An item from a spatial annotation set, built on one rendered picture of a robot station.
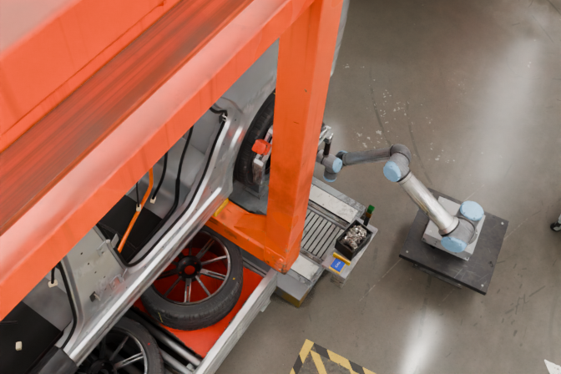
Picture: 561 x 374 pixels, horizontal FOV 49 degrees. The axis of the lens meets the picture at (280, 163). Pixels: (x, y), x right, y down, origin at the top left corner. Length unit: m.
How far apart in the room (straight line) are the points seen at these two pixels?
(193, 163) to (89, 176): 2.11
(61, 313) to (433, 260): 2.33
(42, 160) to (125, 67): 0.27
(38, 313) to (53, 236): 2.12
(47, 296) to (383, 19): 3.97
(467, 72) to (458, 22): 0.65
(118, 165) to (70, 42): 0.81
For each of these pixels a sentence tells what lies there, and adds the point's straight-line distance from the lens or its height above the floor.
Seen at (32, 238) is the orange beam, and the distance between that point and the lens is 1.47.
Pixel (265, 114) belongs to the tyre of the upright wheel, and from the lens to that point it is 3.62.
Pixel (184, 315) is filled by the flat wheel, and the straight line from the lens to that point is 3.73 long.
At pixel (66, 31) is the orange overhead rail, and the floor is 3.48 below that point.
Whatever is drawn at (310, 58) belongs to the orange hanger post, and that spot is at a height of 2.35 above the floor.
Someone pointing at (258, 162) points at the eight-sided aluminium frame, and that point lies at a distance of 3.66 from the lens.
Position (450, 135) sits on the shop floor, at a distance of 5.29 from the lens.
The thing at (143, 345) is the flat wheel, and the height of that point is 0.50.
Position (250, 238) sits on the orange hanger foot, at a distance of 3.72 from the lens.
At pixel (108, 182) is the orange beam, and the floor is 2.72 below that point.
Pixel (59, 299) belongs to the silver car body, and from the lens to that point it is 3.57.
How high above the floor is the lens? 3.97
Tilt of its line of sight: 55 degrees down
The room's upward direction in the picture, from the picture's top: 5 degrees clockwise
